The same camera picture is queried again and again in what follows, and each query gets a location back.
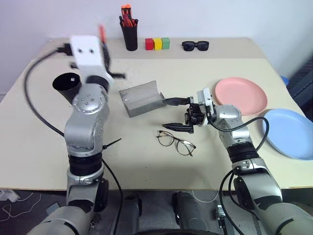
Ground black sunglasses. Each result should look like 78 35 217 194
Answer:
181 41 210 52

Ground white floor cable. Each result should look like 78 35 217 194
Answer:
191 189 221 204

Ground wide black cup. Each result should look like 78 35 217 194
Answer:
52 72 83 105

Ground tall black pen cup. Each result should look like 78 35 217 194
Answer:
120 21 138 51

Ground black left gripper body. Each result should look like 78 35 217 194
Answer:
107 70 127 80

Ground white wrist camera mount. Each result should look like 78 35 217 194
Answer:
196 87 216 114
70 35 115 87

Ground grey glasses case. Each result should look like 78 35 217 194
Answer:
118 80 166 118

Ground small metal bracket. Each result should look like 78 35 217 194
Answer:
215 204 227 221

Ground dark rounded shape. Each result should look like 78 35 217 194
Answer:
172 191 211 232
121 192 143 231

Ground black zip tie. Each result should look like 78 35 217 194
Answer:
102 138 122 151

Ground blue plate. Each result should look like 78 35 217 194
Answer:
262 108 313 161

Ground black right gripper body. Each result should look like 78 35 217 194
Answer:
184 96 209 128

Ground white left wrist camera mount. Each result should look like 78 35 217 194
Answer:
70 35 115 87

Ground pink plate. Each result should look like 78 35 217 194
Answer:
215 76 268 117

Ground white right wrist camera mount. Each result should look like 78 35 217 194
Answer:
196 87 216 114

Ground dark slatted furniture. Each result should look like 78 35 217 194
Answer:
288 57 313 114

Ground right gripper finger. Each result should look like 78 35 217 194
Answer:
161 97 191 107
162 122 195 135

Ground thin-framed eyeglasses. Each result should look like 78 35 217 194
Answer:
156 130 197 157

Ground white power strip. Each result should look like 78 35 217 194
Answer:
0 188 21 202

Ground tall orange-capped marker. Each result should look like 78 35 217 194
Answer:
120 4 133 20

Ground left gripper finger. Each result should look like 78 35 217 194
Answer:
102 43 114 73

